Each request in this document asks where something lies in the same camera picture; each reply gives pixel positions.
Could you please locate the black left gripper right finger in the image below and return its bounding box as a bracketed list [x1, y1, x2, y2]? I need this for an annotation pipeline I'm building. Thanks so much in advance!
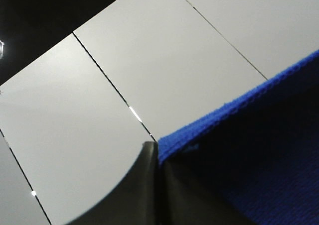
[161, 160, 255, 225]

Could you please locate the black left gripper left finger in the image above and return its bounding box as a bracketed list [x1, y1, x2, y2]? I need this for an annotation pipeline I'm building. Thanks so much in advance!
[69, 141, 158, 225]

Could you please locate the blue microfibre towel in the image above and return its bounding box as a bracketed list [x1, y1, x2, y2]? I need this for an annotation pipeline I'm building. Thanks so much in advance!
[159, 51, 319, 225]

